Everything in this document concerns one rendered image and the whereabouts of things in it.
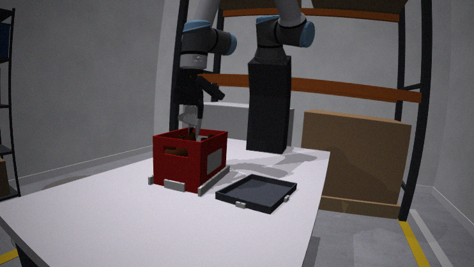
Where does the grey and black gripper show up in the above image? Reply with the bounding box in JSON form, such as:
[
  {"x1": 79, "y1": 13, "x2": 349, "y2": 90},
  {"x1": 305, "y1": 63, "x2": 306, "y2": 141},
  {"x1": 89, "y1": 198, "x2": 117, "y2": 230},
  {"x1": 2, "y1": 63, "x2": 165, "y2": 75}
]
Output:
[{"x1": 173, "y1": 68, "x2": 204, "y2": 138}]

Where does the dark red plastic crate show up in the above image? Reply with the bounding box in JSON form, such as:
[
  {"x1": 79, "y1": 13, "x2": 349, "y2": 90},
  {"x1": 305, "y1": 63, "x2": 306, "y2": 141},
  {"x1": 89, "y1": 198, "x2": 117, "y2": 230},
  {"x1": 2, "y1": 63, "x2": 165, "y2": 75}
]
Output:
[{"x1": 153, "y1": 127, "x2": 227, "y2": 194}]

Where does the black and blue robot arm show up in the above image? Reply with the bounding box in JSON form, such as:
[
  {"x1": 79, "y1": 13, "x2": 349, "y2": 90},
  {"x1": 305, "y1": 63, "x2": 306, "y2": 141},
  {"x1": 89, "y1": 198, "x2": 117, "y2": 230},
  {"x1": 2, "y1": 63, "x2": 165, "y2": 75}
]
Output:
[{"x1": 180, "y1": 0, "x2": 315, "y2": 100}]

